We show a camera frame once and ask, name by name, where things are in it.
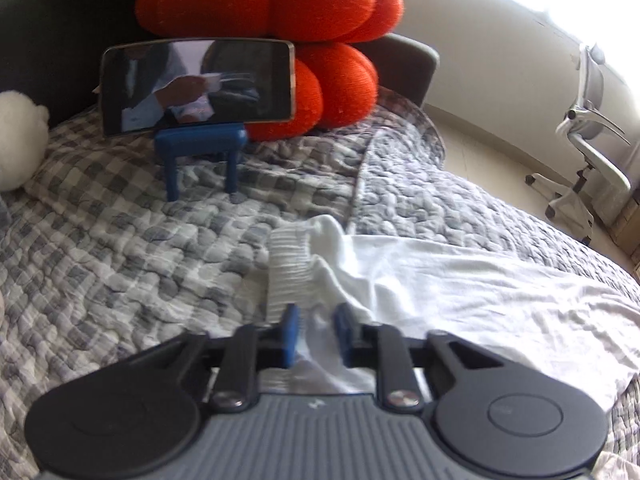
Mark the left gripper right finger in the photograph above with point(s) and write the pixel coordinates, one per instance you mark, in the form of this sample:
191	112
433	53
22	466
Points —
383	349

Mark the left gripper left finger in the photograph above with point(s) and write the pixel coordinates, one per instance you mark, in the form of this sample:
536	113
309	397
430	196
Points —
241	357

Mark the smartphone on stand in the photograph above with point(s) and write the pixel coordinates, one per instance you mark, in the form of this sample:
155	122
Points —
195	81

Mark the white plush toy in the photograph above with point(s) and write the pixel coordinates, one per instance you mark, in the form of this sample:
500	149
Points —
24	138

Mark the blue phone stand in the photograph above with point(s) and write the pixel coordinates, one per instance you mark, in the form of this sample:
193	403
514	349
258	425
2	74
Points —
226	141

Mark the orange flower cushion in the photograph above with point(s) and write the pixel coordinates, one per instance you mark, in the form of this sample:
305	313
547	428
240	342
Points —
336	85

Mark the grey office chair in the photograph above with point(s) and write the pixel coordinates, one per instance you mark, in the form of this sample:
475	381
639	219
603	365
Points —
583	122

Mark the white garment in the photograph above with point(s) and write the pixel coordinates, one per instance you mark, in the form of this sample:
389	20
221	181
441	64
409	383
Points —
571	328

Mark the grey checked quilt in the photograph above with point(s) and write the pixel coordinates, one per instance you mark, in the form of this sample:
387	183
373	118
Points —
96	264

